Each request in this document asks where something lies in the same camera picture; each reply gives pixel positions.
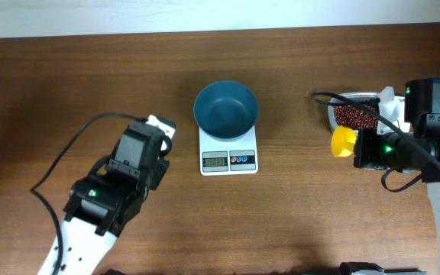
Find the yellow measuring scoop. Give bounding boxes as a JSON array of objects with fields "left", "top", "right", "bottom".
[{"left": 331, "top": 126, "right": 357, "bottom": 157}]

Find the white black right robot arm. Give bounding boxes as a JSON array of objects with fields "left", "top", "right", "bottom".
[{"left": 354, "top": 78, "right": 440, "bottom": 271}]

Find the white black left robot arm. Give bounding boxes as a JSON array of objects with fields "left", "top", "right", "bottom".
[{"left": 39, "top": 116, "right": 176, "bottom": 274}]

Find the white digital kitchen scale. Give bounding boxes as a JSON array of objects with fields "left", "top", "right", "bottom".
[{"left": 199, "top": 126, "right": 259, "bottom": 176}]

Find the teal plastic bowl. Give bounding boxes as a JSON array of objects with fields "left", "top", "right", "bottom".
[{"left": 193, "top": 80, "right": 259, "bottom": 139}]

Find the clear container of red beans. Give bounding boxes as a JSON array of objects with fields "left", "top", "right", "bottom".
[{"left": 328, "top": 92, "right": 393, "bottom": 134}]

